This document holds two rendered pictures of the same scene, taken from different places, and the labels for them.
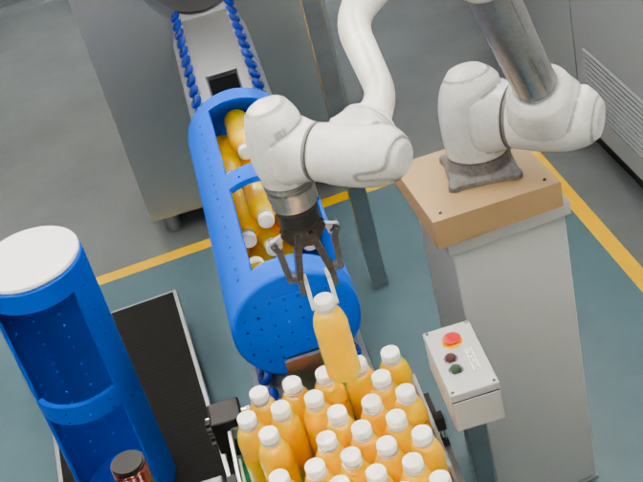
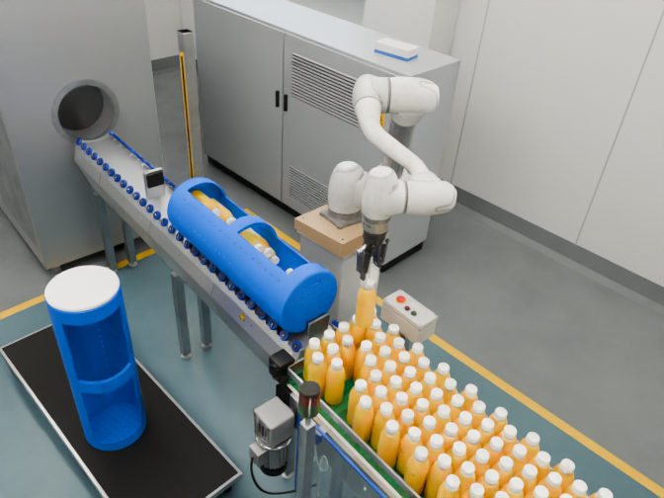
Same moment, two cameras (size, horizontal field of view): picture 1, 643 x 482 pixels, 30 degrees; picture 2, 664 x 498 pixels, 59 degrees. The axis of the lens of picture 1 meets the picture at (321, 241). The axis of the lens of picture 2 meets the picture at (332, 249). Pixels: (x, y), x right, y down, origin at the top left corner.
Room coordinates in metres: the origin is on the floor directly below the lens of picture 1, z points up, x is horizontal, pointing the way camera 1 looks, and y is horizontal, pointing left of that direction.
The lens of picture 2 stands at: (0.68, 1.16, 2.60)
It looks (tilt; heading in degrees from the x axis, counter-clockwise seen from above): 36 degrees down; 319
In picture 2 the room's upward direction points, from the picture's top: 5 degrees clockwise
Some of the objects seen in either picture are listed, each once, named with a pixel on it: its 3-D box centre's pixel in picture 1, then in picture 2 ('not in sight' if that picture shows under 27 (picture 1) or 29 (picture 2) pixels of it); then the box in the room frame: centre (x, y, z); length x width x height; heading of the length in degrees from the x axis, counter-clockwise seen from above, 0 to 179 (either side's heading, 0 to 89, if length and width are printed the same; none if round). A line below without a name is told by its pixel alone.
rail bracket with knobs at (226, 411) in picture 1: (232, 427); (283, 367); (1.91, 0.29, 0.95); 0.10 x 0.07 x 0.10; 93
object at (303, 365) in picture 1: (312, 373); (316, 329); (1.97, 0.10, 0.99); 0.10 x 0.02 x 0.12; 93
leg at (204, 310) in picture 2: not in sight; (204, 306); (3.02, 0.08, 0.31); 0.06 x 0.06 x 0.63; 3
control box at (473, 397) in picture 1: (462, 374); (408, 316); (1.77, -0.20, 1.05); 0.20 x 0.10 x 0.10; 3
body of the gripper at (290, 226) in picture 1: (300, 224); (373, 239); (1.79, 0.03, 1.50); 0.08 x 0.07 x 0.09; 93
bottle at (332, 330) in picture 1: (335, 339); (366, 303); (1.79, 0.03, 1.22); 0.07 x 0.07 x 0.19
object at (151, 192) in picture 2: (227, 94); (154, 184); (3.30, 0.16, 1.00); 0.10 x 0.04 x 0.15; 93
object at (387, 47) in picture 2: not in sight; (396, 49); (3.25, -1.44, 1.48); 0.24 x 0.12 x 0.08; 15
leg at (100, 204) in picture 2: not in sight; (106, 234); (3.99, 0.26, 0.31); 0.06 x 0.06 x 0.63; 3
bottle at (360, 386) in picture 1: (366, 397); (355, 337); (1.85, 0.00, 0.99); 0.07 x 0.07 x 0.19
